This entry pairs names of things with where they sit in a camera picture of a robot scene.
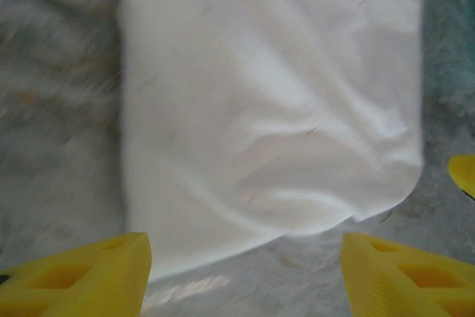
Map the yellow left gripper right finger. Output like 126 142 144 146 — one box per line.
340 232 475 317

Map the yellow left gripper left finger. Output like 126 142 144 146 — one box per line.
0 232 152 317

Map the white t-shirt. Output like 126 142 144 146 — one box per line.
118 0 426 287

